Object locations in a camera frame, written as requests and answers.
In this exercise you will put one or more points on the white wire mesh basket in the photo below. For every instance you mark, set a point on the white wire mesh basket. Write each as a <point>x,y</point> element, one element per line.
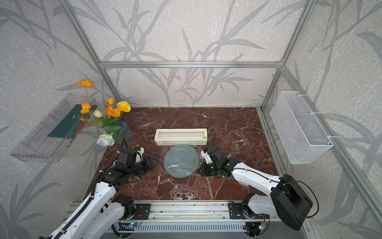
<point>302,135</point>

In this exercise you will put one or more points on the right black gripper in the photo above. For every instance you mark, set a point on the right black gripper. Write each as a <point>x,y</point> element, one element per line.
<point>203,171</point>

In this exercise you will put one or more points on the right small circuit board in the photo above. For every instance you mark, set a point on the right small circuit board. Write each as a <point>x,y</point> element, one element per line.
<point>262,226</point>

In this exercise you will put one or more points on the white plastic wrap dispenser box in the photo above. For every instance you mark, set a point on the white plastic wrap dispenser box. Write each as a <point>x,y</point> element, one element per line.
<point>187,136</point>

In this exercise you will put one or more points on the left green circuit board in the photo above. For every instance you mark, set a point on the left green circuit board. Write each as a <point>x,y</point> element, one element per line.
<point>129,225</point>

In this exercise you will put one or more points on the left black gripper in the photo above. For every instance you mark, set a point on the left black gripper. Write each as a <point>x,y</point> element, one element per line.
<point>148,164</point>

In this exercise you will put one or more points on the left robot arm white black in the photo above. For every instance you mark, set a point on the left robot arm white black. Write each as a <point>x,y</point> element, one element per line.
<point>103,207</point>

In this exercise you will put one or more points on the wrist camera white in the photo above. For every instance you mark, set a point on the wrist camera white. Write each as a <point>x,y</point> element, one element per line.
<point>139,154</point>
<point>206,156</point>

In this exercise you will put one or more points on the dark green notebook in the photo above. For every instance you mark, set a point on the dark green notebook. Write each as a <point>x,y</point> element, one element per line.
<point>68,127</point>

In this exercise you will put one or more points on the flower bouquet in glass vase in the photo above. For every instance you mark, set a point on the flower bouquet in glass vase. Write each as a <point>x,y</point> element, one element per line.
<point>114,130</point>

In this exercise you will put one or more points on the clear acrylic wall shelf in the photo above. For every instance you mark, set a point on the clear acrylic wall shelf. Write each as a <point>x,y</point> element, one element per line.
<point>37,146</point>

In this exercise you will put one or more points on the grey-green round plate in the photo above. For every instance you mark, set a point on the grey-green round plate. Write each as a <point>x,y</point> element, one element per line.
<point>181,161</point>

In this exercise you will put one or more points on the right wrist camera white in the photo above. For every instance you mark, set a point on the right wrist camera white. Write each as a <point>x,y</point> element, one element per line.
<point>206,156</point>

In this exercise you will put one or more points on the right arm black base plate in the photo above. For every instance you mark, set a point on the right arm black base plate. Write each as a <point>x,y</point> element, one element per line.
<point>236,212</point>

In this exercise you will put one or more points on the red pen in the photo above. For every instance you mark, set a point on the red pen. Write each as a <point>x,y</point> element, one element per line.
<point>84,122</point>

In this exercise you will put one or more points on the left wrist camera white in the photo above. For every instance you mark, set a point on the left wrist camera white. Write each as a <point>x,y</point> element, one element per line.
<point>139,154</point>

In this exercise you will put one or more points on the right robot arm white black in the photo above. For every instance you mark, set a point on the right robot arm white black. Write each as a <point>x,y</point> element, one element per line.
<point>282,196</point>

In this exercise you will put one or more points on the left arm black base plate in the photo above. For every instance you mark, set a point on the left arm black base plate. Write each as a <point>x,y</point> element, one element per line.
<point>141,210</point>

